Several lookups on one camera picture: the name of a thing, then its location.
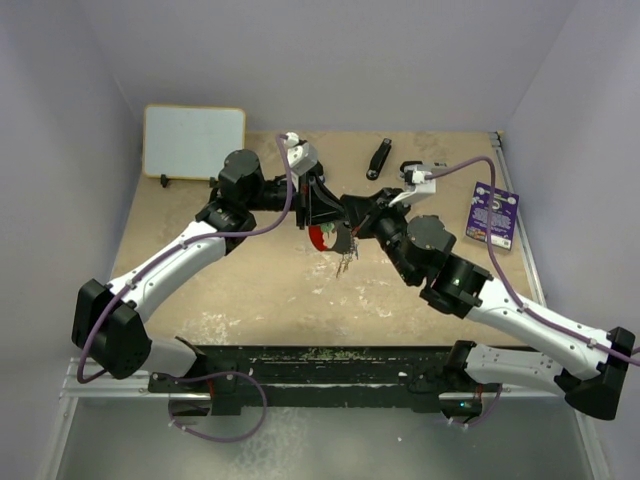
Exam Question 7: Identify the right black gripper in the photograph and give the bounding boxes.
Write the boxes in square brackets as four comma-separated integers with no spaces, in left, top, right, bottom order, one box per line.
[342,187,418,283]

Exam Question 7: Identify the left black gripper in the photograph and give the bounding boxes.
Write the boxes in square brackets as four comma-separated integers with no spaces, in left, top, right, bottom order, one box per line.
[244,165,348,230]

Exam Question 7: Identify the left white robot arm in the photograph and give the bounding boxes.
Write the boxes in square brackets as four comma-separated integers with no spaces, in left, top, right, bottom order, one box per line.
[71,142,338,392]

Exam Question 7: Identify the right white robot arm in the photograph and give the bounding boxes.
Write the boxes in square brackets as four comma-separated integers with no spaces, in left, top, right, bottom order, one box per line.
[340,188,636,421]

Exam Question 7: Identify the grey black stapler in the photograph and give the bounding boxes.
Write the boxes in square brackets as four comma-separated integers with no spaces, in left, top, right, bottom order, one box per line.
[399,160,448,177]

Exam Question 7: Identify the purple card package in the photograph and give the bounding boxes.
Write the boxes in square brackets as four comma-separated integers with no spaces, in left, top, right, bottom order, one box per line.
[465,182,520,251]

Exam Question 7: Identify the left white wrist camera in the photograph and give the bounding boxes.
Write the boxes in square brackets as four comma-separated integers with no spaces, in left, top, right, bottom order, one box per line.
[283,132,318,175]

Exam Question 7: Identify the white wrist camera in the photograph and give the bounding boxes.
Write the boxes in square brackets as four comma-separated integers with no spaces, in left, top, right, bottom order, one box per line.
[283,132,318,175]
[389,164,436,206]

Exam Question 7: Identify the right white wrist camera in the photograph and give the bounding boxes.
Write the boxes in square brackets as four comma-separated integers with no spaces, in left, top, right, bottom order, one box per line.
[389,164,436,206]

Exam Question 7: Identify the small whiteboard yellow frame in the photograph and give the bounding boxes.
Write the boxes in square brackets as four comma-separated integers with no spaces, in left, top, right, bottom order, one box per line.
[142,104,246,180]

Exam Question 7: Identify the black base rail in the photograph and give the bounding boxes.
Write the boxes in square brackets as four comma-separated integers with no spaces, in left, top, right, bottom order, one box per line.
[148,345,498,418]

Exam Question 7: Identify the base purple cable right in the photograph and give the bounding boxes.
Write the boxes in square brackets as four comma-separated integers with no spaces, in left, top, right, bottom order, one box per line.
[447,384,504,430]

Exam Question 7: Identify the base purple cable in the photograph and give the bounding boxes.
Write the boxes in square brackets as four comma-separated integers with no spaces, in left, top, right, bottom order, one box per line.
[447,384,504,430]
[167,369,269,442]

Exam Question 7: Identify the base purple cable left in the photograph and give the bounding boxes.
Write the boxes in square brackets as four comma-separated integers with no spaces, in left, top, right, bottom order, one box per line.
[167,369,269,442]

